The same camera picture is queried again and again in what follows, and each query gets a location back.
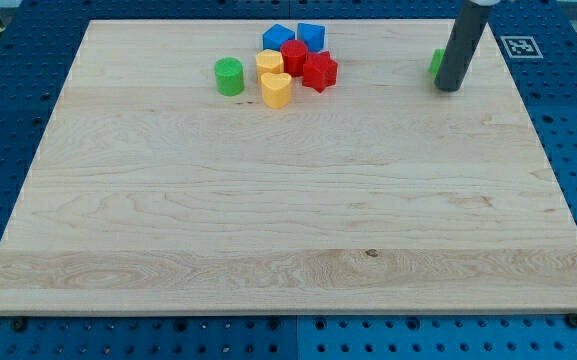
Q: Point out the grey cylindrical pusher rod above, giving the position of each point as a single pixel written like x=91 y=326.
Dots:
x=463 y=41

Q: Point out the light wooden board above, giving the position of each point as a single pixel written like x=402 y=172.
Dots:
x=152 y=194

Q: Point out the green block behind rod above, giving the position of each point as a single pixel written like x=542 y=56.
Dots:
x=436 y=61

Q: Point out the white fiducial marker tag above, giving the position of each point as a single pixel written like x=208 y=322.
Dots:
x=521 y=47

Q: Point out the blue block right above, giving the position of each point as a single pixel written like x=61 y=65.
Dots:
x=312 y=35

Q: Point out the blue block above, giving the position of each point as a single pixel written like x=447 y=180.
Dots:
x=275 y=36
x=312 y=35

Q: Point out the red star block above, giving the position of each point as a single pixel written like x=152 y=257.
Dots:
x=319 y=71

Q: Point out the red cylinder block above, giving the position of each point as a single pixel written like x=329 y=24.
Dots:
x=294 y=54

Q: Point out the blue block left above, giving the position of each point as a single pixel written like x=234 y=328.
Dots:
x=275 y=36

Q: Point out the yellow block rear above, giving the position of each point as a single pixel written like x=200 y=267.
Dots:
x=269 y=61

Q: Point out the yellow heart block front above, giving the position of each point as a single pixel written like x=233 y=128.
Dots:
x=276 y=89

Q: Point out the green cylinder block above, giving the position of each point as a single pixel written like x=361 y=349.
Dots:
x=229 y=76

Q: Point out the black bolt right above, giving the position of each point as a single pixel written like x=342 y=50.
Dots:
x=571 y=320

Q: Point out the black bolt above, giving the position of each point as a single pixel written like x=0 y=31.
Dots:
x=19 y=324
x=571 y=320

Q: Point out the black bolt left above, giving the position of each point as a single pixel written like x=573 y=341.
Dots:
x=19 y=324

